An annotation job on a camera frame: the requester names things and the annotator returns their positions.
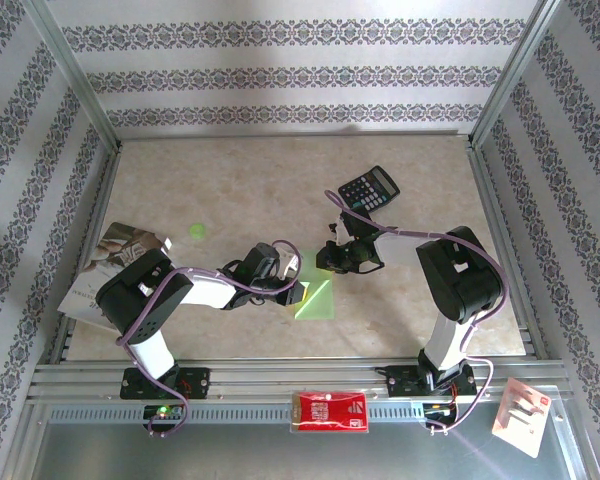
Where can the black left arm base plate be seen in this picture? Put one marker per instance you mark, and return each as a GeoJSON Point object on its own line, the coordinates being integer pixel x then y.
{"type": "Point", "coordinates": [195, 382]}

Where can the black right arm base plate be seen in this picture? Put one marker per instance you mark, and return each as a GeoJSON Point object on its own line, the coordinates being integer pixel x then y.
{"type": "Point", "coordinates": [402, 382]}

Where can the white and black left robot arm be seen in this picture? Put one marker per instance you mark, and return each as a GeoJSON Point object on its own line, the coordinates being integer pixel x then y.
{"type": "Point", "coordinates": [205, 292]}

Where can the light green paper sheet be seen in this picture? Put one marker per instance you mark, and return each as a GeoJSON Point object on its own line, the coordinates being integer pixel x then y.
{"type": "Point", "coordinates": [320, 300]}

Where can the aluminium frame rail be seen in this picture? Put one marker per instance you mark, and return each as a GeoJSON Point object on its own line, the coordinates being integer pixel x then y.
{"type": "Point", "coordinates": [102, 190]}
{"type": "Point", "coordinates": [500, 225]}
{"type": "Point", "coordinates": [280, 135]}

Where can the small green round sticker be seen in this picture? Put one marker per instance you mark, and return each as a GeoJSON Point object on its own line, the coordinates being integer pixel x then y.
{"type": "Point", "coordinates": [197, 230]}

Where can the red packaged card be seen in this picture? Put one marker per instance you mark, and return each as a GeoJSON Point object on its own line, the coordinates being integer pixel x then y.
{"type": "Point", "coordinates": [330, 412]}

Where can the aluminium frame post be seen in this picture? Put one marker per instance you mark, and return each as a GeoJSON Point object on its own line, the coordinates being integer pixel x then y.
{"type": "Point", "coordinates": [78, 75]}
{"type": "Point", "coordinates": [512, 75]}

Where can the grey sheet metal panel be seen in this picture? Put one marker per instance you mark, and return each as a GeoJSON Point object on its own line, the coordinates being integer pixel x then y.
{"type": "Point", "coordinates": [230, 455]}

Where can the white and red card package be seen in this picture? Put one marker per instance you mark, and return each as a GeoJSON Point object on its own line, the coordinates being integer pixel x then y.
{"type": "Point", "coordinates": [522, 425]}

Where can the wide aluminium base rail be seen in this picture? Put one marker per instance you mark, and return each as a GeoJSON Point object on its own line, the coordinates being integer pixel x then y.
{"type": "Point", "coordinates": [290, 372]}

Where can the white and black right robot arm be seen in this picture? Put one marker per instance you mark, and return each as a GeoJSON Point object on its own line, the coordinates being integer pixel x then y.
{"type": "Point", "coordinates": [460, 280]}

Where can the white photo cover book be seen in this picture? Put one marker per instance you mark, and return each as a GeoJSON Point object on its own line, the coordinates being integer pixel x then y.
{"type": "Point", "coordinates": [115, 240]}

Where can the black desk calculator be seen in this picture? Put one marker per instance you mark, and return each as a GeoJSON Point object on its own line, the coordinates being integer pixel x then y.
{"type": "Point", "coordinates": [375, 185]}

